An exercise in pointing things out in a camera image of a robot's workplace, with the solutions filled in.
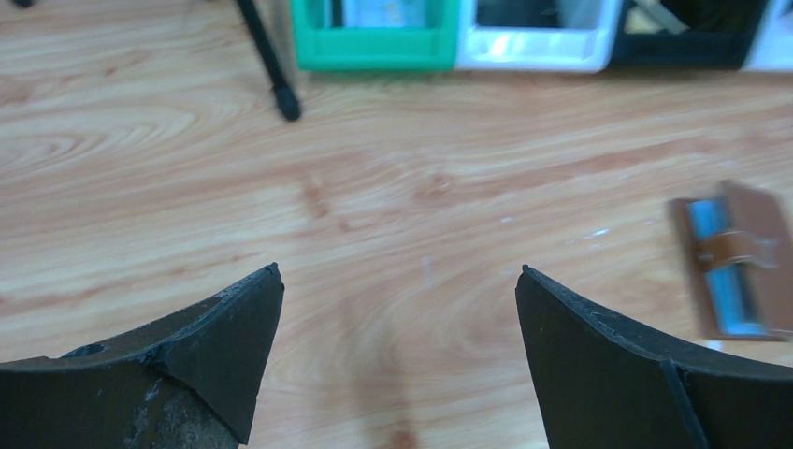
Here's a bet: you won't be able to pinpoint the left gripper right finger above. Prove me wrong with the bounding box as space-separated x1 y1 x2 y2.
515 267 792 448

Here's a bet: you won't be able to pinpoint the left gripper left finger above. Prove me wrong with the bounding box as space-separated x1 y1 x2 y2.
1 264 284 448

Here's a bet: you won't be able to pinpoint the brown leather card holder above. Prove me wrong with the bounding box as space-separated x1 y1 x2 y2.
667 180 792 341

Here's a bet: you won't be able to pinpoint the gold cards in black bin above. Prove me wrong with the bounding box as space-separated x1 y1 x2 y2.
624 0 690 35

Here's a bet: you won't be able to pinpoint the black music stand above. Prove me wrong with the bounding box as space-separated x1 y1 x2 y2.
235 0 301 122

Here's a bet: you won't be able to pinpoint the green plastic bin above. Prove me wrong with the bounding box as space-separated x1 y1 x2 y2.
290 1 460 71

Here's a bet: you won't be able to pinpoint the white plastic bin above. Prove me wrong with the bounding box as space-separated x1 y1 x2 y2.
454 0 622 73

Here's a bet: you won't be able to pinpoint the black plastic bin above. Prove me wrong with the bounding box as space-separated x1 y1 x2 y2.
609 1 769 69

